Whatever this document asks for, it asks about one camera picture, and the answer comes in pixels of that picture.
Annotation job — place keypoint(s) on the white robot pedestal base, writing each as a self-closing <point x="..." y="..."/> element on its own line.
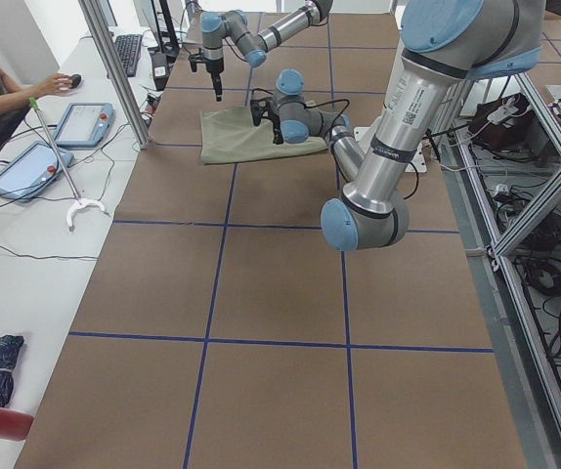
<point x="363" y="135"/>

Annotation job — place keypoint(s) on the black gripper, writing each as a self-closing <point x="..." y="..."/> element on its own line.
<point x="215" y="66"/>
<point x="275" y="117"/>

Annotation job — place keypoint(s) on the aluminium frame post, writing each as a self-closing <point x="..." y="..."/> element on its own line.
<point x="98" y="27"/>

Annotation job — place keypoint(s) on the reacher grabber stick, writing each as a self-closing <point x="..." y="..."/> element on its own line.
<point x="80" y="202"/>

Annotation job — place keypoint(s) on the black keyboard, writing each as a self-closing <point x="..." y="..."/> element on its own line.
<point x="128" y="48"/>

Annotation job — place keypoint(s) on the aluminium frame rail structure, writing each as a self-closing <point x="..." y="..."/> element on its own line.
<point x="503" y="244"/>

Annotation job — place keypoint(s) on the black box with label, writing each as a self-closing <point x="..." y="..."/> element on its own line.
<point x="160" y="70"/>

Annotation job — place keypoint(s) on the olive green long-sleeve shirt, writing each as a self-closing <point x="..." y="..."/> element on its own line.
<point x="228" y="136"/>

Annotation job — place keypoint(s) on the far blue teach pendant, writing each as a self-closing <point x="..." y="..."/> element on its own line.
<point x="83" y="125"/>

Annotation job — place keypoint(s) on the blue teach pendant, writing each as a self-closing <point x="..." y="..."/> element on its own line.
<point x="28" y="174"/>
<point x="83" y="125"/>

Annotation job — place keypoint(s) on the near blue teach pendant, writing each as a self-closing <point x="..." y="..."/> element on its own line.
<point x="28" y="174"/>

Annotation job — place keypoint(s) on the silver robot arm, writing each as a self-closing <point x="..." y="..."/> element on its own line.
<point x="445" y="42"/>
<point x="215" y="28"/>

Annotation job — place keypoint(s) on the black computer mouse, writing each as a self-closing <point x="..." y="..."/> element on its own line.
<point x="75" y="80"/>

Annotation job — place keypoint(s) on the folded dark blue umbrella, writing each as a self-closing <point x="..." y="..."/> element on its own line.
<point x="10" y="347"/>

